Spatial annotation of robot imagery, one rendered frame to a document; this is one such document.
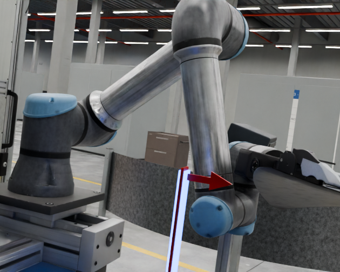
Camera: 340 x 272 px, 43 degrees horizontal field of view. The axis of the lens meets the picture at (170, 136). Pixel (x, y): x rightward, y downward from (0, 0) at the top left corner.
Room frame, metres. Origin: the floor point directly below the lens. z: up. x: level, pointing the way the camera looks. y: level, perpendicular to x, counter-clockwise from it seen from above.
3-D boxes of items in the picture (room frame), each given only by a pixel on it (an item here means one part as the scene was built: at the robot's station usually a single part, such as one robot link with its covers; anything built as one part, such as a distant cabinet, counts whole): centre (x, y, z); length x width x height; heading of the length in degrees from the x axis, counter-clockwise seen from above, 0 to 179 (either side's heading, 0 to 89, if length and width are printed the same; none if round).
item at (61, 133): (1.02, 0.28, 1.20); 0.13 x 0.12 x 0.14; 152
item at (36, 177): (1.01, 0.29, 1.09); 0.15 x 0.15 x 0.10
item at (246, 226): (0.90, -0.16, 1.08); 0.11 x 0.08 x 0.11; 152
